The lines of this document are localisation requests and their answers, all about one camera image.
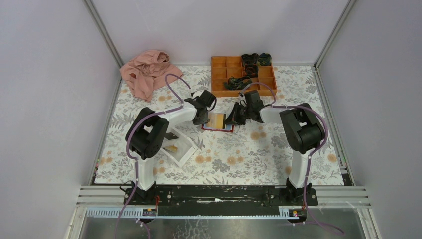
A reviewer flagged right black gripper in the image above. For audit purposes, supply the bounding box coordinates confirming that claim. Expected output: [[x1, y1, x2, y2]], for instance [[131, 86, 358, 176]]
[[224, 102, 252, 126]]

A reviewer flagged red card holder wallet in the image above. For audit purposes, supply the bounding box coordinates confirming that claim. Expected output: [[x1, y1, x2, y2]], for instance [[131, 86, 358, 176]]
[[201, 112, 234, 133]]

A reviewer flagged gold card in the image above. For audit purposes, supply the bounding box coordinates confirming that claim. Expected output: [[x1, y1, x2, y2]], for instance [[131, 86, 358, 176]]
[[164, 145, 178, 153], [207, 112, 226, 130]]

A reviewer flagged white plastic card box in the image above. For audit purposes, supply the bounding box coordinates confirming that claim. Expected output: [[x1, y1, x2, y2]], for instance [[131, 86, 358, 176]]
[[160, 128, 198, 167]]

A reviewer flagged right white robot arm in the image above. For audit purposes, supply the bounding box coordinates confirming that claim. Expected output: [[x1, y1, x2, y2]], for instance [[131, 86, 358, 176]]
[[224, 90, 327, 205]]

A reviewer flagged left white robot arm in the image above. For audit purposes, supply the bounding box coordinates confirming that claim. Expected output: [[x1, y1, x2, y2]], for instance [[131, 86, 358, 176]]
[[126, 90, 217, 205]]

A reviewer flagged loose gold card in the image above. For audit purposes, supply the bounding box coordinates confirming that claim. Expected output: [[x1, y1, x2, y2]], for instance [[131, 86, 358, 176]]
[[164, 145, 178, 153]]

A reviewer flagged camouflage rolled belt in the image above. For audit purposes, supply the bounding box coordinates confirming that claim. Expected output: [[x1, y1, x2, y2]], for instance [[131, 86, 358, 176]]
[[223, 76, 252, 90]]

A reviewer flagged floral table mat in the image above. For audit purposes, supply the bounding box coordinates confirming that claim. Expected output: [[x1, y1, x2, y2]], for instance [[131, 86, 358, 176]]
[[93, 66, 344, 185]]

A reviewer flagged dark rolled belt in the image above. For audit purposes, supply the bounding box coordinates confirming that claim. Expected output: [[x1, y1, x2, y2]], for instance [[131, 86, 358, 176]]
[[244, 64, 259, 78]]

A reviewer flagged black rolled belt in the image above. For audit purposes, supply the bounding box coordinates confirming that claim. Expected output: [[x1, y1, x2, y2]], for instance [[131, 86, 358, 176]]
[[241, 53, 259, 66]]

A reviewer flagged green rolled belt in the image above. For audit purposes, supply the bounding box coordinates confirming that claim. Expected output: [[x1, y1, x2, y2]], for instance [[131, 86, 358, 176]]
[[257, 53, 272, 66]]

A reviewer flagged pink crumpled cloth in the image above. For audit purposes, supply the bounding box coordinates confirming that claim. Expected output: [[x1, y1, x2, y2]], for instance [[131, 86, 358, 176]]
[[120, 50, 183, 101]]

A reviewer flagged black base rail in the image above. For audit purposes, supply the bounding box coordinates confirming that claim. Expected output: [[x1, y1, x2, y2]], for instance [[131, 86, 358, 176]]
[[124, 185, 318, 216]]

